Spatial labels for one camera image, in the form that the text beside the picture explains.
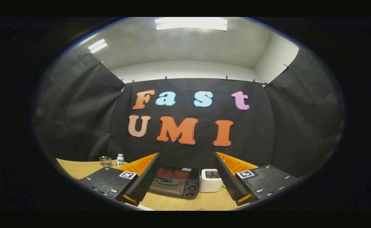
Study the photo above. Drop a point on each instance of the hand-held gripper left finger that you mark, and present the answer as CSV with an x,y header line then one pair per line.
x,y
145,180

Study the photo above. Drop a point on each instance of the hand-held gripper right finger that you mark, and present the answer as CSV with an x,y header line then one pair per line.
x,y
228,180

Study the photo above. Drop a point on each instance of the black toaster oven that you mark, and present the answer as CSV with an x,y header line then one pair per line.
x,y
175,186

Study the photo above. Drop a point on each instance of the white toaster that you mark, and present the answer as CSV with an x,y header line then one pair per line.
x,y
209,185

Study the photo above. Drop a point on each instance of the white bottle with green label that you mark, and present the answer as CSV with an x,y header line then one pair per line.
x,y
120,161

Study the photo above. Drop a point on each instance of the small glass holder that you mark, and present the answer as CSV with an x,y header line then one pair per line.
x,y
105,161

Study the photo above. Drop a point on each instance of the black backdrop cloth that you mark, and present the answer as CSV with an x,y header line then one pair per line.
x,y
267,126

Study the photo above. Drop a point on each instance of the small ceiling light panel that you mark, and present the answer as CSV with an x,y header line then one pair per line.
x,y
98,46

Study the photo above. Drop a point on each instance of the large ceiling light panel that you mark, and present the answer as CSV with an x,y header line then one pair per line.
x,y
191,23

